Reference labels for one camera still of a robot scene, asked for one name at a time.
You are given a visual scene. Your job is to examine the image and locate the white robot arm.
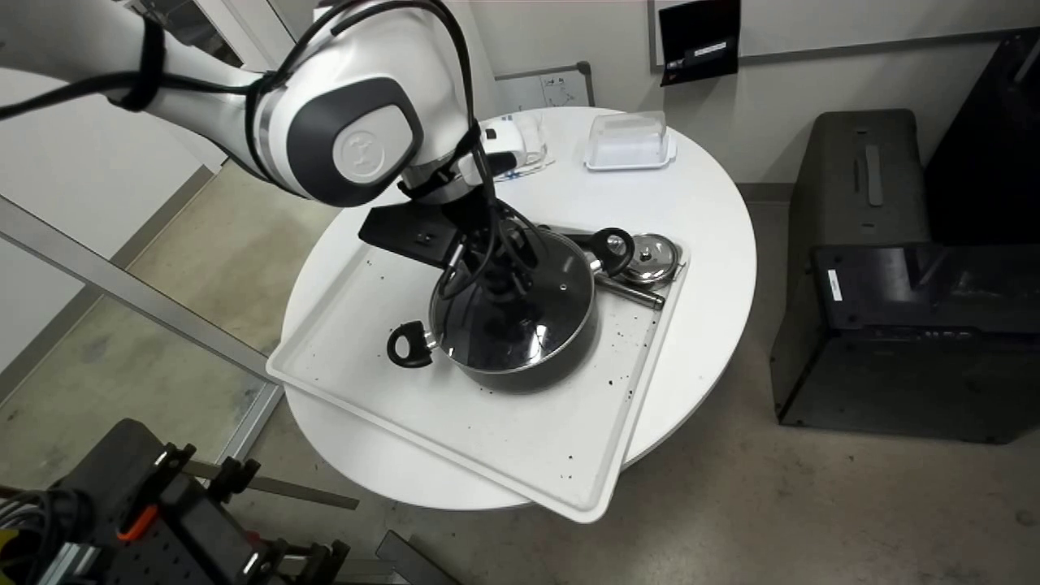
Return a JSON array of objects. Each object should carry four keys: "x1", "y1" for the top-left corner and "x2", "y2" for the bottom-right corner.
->
[{"x1": 0, "y1": 0, "x2": 502, "y2": 267}]

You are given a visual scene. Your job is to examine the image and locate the white plastic tray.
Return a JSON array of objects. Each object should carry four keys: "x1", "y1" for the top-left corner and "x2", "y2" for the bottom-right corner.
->
[{"x1": 267, "y1": 245, "x2": 687, "y2": 523}]

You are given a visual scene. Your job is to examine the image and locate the glass panel on wall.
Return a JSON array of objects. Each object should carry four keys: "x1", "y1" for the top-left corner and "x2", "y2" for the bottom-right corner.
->
[{"x1": 494, "y1": 60, "x2": 595, "y2": 115}]

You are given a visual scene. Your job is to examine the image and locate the round white table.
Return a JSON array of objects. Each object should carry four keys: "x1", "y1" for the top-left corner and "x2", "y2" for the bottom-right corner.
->
[{"x1": 283, "y1": 106, "x2": 758, "y2": 510}]

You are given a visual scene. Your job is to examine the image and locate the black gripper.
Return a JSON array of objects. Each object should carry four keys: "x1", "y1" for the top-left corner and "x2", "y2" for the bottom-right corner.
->
[{"x1": 356, "y1": 200, "x2": 488, "y2": 268}]

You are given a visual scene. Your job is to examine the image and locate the clear plastic butter dish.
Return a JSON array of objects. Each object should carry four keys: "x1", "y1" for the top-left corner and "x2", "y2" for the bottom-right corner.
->
[{"x1": 581, "y1": 111, "x2": 675, "y2": 173}]

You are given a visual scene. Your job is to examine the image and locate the black steel cooking pot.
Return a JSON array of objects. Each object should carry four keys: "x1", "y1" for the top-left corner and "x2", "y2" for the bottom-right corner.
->
[{"x1": 382, "y1": 227, "x2": 633, "y2": 378}]

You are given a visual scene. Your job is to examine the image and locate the black wall sign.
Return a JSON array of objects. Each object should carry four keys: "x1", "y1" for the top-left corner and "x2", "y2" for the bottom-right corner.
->
[{"x1": 657, "y1": 0, "x2": 741, "y2": 85}]

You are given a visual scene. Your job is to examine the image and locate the aluminium frame bar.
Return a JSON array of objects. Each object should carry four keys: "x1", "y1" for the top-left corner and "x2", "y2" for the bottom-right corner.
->
[{"x1": 0, "y1": 196, "x2": 283, "y2": 457}]

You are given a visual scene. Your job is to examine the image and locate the small steel measuring cup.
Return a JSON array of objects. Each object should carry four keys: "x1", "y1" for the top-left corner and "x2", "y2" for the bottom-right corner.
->
[{"x1": 602, "y1": 230, "x2": 683, "y2": 308}]

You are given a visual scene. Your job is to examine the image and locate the black cabinet box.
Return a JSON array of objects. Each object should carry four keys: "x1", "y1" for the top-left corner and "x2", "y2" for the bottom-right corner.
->
[{"x1": 770, "y1": 28, "x2": 1040, "y2": 446}]

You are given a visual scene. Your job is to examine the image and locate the glass pot lid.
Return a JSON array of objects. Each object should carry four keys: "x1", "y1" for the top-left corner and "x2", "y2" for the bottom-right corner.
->
[{"x1": 430, "y1": 227, "x2": 595, "y2": 373}]

